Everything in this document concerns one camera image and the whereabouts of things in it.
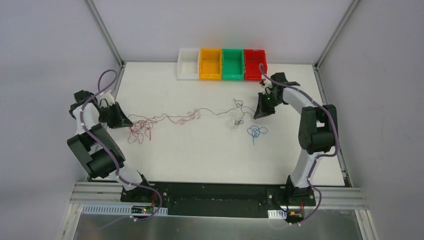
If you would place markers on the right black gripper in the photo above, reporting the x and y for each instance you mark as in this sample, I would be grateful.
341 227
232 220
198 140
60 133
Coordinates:
265 101

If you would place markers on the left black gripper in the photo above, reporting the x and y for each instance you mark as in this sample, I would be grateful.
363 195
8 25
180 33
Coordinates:
112 114

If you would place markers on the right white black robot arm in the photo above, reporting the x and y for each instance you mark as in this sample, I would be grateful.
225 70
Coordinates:
317 135

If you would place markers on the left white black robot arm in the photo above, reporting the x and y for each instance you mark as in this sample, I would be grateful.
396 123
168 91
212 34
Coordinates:
95 149

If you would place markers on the red plastic bin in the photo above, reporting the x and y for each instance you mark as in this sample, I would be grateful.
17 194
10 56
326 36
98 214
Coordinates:
252 59

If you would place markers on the green plastic bin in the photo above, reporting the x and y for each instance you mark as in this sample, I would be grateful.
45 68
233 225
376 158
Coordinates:
233 64

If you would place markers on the orange plastic bin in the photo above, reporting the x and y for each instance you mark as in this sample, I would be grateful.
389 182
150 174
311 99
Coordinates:
210 64

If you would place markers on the left electronics board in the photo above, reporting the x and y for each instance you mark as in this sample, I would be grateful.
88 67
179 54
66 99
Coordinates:
142 210

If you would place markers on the electronics board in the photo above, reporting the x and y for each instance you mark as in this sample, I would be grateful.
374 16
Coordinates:
142 210
294 217

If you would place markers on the white plastic bin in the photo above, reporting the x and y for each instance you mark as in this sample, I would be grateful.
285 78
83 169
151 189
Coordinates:
188 64

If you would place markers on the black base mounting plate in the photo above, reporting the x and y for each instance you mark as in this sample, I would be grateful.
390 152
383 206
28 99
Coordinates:
220 199

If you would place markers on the right electronics board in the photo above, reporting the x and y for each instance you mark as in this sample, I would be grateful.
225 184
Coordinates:
294 217

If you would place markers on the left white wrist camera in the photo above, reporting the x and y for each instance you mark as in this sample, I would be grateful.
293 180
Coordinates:
106 99

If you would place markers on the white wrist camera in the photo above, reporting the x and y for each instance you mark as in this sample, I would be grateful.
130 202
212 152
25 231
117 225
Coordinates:
267 89
106 99

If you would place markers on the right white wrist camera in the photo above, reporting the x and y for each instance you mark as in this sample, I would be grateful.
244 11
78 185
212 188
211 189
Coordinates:
267 89

